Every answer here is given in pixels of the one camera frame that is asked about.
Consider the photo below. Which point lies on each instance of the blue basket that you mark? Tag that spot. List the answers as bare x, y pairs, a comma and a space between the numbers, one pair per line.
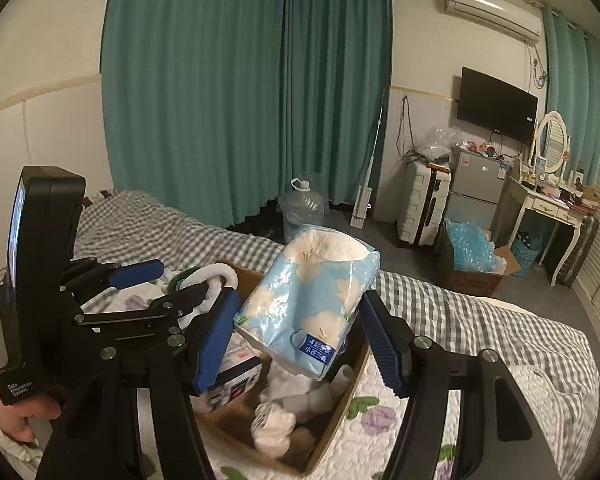
526, 255

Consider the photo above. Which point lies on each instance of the person's left hand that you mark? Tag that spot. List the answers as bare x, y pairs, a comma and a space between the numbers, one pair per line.
10, 417

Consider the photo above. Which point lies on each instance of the small blue photo frame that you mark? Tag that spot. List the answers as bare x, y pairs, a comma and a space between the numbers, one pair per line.
540, 165

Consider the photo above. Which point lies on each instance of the black wall television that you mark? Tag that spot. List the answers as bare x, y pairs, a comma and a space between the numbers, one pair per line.
497, 105

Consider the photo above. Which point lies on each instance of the grey mini fridge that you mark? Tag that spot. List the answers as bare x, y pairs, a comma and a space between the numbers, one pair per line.
475, 190

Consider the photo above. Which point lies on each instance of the white tissue pack dark label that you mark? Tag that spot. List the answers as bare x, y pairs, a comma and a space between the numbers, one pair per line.
235, 370

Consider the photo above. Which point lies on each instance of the white air conditioner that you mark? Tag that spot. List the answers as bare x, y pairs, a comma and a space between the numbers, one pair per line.
490, 10

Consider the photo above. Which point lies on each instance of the floor cardboard box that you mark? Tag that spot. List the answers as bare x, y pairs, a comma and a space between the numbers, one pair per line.
480, 282

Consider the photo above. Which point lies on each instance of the white mop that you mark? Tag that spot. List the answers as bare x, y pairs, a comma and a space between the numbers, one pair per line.
370, 170

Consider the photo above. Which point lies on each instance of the white suitcase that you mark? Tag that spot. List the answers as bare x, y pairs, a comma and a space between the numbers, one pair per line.
422, 205

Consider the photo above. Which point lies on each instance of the blue floral tissue pack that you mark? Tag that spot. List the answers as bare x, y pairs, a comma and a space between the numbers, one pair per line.
310, 290

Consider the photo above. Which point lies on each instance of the clear plastic bag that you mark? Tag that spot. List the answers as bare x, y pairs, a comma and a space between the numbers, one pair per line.
440, 142

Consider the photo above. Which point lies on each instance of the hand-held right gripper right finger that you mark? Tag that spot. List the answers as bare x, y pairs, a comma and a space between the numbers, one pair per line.
382, 345

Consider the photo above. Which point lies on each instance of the white oval mirror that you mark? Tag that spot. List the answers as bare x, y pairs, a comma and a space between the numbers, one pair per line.
552, 142

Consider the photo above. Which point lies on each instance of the white floral quilt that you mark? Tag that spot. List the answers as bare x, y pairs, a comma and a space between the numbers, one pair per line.
375, 420

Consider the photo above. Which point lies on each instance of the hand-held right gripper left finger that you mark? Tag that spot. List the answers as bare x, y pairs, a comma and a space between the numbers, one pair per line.
215, 345

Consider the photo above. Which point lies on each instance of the white dressing table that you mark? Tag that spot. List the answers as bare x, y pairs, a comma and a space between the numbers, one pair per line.
555, 210

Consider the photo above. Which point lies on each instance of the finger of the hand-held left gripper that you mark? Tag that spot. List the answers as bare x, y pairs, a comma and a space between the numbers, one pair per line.
145, 317
135, 272

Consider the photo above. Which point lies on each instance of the brown cardboard box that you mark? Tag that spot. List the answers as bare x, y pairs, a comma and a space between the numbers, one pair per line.
340, 402

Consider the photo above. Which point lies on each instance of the white sock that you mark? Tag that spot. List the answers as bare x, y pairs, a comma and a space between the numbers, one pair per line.
275, 427
305, 390

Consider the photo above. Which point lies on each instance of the blue plastic wrap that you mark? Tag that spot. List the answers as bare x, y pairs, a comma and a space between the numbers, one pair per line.
470, 245

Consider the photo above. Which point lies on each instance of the narrow teal curtain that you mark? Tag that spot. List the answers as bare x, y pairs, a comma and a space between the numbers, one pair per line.
575, 95

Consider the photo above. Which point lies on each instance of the white green chenille flower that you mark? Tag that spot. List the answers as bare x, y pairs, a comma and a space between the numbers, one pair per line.
215, 271

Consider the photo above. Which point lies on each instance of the large clear water bottle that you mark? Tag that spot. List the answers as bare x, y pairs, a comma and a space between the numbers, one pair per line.
302, 210

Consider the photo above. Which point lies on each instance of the bed with checkered sheet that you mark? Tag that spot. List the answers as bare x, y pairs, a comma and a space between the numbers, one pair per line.
430, 310

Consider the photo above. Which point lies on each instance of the wide teal curtain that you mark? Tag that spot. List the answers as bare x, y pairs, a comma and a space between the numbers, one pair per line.
190, 85

